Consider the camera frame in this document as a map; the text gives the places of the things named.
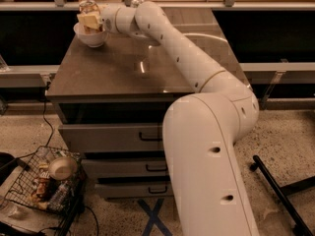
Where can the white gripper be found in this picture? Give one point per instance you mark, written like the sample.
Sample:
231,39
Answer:
107,18

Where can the orange soda can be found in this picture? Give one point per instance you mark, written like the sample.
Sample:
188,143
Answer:
89,6

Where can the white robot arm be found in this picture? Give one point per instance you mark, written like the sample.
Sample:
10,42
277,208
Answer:
200,129

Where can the white bowl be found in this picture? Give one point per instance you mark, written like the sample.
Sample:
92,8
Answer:
90,39

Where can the green white soda can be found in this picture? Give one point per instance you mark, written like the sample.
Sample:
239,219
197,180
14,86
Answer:
136,3

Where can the small bowl in basket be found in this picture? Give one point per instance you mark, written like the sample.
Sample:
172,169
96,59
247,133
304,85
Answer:
62,168

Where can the grey drawer cabinet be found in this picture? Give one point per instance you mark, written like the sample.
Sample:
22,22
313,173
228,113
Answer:
124,81

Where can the top drawer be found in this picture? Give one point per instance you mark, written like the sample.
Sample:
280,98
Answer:
129,137

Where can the drawer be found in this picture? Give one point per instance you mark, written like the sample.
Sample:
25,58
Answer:
123,168
134,190
129,137

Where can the middle drawer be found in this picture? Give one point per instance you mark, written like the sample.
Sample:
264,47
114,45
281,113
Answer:
123,168

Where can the bottom drawer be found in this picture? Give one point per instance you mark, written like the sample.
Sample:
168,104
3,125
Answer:
134,190

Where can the plastic bottle in basket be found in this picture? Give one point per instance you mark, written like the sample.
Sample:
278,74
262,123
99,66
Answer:
59,198

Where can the black chair base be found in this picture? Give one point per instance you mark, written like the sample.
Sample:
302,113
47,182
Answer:
283,192

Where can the black wire basket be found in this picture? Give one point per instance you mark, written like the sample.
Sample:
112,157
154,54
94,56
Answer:
34,187

